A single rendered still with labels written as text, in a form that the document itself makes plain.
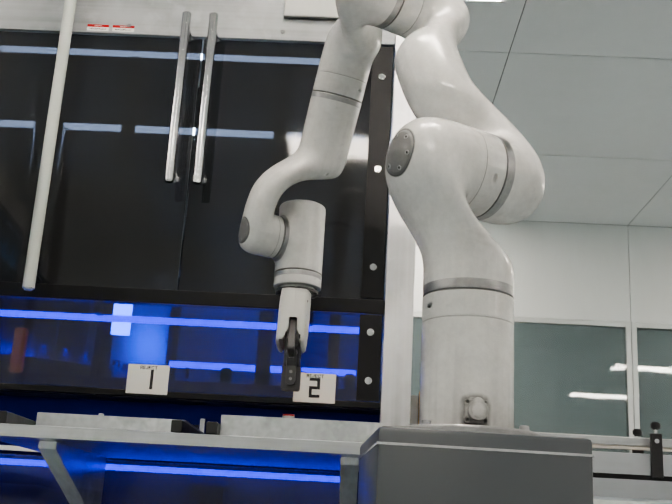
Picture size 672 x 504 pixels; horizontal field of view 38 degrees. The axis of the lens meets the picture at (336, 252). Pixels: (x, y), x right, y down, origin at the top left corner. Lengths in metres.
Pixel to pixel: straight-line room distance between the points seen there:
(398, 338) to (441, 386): 0.78
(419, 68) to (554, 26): 3.09
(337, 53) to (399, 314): 0.59
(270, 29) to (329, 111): 0.60
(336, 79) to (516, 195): 0.49
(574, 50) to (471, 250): 3.51
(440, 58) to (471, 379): 0.49
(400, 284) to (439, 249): 0.77
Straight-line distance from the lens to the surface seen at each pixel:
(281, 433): 1.60
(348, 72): 1.70
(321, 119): 1.69
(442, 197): 1.24
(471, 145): 1.28
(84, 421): 1.77
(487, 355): 1.22
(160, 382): 2.01
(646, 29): 4.59
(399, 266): 2.03
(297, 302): 1.65
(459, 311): 1.23
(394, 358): 1.99
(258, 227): 1.65
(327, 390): 1.98
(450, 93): 1.41
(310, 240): 1.69
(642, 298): 7.04
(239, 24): 2.26
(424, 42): 1.47
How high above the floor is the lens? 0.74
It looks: 16 degrees up
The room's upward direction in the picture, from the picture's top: 3 degrees clockwise
